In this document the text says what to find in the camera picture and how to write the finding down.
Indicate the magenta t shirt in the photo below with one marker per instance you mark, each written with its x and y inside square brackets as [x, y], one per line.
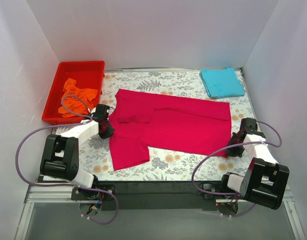
[142, 120]

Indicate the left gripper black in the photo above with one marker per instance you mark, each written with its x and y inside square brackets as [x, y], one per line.
[106, 127]

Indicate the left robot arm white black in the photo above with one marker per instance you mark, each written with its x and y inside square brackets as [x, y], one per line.
[60, 158]

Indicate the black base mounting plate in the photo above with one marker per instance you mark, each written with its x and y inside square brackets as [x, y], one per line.
[152, 195]

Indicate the floral patterned table mat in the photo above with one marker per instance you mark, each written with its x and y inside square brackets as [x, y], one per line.
[164, 165]

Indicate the folded cyan t shirt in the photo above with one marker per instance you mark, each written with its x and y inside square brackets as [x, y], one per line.
[221, 83]

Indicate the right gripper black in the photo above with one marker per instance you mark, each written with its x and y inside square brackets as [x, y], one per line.
[234, 146]

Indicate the orange t shirt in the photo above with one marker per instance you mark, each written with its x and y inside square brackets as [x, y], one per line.
[87, 95]

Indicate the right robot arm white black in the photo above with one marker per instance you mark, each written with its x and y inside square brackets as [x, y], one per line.
[265, 180]

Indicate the red plastic bin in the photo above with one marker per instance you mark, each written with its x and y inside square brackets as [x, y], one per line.
[87, 75]

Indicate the aluminium frame rail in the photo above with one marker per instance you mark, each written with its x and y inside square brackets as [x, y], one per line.
[50, 214]

